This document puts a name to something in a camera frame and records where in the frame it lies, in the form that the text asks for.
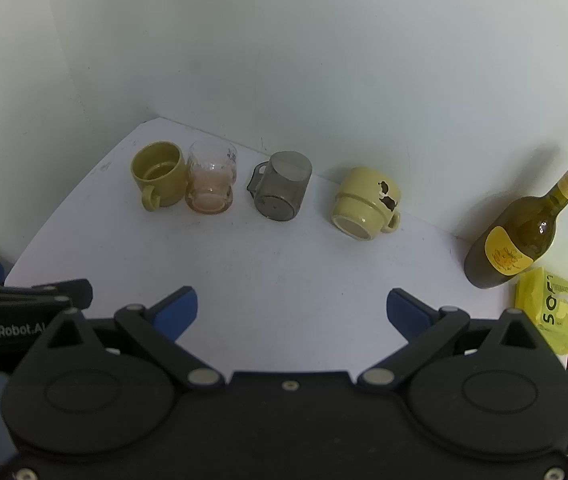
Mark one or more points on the green wine bottle yellow label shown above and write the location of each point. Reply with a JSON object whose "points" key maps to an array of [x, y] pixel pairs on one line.
{"points": [[514, 230]]}

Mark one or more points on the cream mug with brown patches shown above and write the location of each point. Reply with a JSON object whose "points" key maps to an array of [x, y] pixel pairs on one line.
{"points": [[359, 205]]}

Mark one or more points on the clear pink glass cup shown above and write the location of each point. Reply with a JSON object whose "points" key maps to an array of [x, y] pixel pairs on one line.
{"points": [[211, 185]]}

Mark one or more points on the yellow plastic packet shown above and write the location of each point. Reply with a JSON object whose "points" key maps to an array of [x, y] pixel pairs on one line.
{"points": [[559, 320]]}

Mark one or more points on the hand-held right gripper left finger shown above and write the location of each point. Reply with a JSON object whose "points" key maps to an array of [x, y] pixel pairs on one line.
{"points": [[182, 307]]}

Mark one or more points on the olive yellow mug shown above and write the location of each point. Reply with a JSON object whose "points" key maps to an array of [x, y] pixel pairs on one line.
{"points": [[163, 180]]}

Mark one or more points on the grey transparent cup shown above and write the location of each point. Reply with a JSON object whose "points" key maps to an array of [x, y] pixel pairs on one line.
{"points": [[284, 190]]}

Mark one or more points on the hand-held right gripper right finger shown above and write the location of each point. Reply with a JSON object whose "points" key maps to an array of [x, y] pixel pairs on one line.
{"points": [[403, 307]]}

